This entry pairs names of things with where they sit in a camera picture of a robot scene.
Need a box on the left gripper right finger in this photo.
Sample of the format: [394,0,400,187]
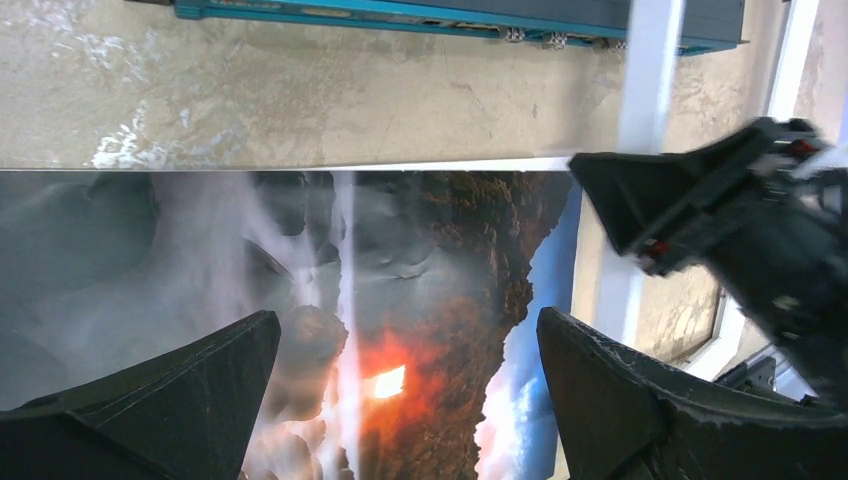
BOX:
[536,307,847,479]

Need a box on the white picture frame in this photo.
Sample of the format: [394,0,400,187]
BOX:
[589,1,818,380]

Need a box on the dark network switch box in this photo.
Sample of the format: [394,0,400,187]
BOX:
[125,0,750,56]

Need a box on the landscape photo print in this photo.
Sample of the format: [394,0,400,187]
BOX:
[1,171,580,479]

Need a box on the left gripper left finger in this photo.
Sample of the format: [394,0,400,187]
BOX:
[1,311,281,479]

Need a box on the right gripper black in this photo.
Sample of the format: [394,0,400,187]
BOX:
[569,119,847,408]

